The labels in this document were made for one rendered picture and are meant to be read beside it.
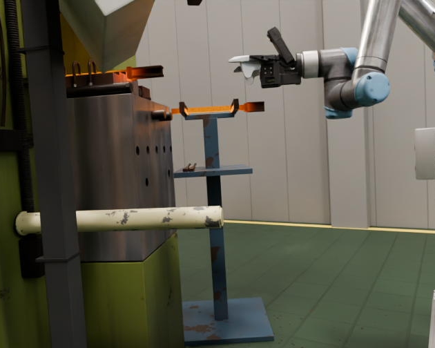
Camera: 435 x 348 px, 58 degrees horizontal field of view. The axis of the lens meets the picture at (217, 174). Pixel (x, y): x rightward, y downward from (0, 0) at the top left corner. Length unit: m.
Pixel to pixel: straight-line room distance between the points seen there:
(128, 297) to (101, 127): 0.46
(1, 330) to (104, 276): 0.30
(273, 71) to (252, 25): 3.00
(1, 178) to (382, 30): 0.92
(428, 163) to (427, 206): 2.89
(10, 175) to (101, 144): 0.26
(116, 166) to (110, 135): 0.08
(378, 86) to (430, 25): 0.37
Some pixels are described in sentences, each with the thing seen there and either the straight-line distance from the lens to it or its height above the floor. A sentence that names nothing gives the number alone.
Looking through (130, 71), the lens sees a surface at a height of 1.00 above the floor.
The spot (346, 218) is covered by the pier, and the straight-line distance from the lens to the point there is 3.60.
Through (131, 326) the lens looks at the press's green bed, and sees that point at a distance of 1.17.
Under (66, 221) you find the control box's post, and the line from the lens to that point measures 0.65.
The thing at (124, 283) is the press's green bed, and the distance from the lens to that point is 1.13.
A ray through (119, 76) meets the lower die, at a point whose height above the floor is 0.98.
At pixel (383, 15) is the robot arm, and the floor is 1.05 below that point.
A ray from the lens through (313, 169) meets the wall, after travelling 3.77.
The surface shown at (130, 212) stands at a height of 0.64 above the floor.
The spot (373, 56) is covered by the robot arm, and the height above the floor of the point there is 0.96.
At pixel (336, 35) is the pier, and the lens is 3.65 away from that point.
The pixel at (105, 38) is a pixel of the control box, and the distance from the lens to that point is 0.60.
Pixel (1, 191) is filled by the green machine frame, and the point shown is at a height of 0.70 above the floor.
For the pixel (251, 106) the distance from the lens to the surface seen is 1.81.
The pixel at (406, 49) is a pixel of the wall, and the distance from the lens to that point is 3.69.
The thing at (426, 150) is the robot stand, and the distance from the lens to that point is 0.77.
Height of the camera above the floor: 0.76
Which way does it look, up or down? 4 degrees down
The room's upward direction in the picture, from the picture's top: 3 degrees counter-clockwise
